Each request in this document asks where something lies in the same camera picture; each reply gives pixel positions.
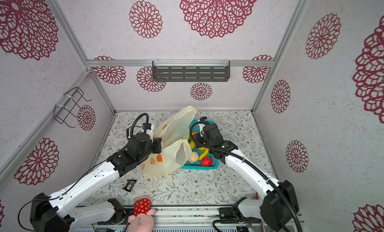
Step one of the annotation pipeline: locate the yellow banana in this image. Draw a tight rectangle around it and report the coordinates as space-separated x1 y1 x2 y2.
199 147 209 161

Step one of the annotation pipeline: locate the red strawberry fruit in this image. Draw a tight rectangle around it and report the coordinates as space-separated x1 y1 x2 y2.
201 157 213 167

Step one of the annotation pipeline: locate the pale peach fruit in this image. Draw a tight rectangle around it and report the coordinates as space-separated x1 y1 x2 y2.
188 152 200 164

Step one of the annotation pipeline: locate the cream plastic bag orange print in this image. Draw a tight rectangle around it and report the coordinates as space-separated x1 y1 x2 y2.
142 106 197 178

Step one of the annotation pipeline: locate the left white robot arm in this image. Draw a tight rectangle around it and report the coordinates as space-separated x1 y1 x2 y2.
30 132 162 232

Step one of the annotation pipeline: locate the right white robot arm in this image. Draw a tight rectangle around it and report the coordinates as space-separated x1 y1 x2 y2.
190 121 303 232

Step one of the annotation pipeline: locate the teal plastic basket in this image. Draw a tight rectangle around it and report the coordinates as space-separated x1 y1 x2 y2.
181 120 219 170

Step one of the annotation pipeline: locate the pink plush toy spotted cap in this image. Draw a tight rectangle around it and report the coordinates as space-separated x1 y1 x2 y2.
127 196 156 232

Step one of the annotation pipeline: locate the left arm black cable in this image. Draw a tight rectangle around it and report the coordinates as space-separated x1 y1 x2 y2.
129 113 150 140

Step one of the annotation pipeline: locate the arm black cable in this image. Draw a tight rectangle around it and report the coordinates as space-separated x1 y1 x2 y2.
188 120 304 232
129 113 150 140

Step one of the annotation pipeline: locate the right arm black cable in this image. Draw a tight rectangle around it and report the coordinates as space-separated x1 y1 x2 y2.
188 120 304 232

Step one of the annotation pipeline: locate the grey wall shelf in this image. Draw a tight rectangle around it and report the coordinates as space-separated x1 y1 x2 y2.
152 60 231 82

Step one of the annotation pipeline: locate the black wire wall rack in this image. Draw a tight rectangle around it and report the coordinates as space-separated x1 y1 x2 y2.
53 87 91 129

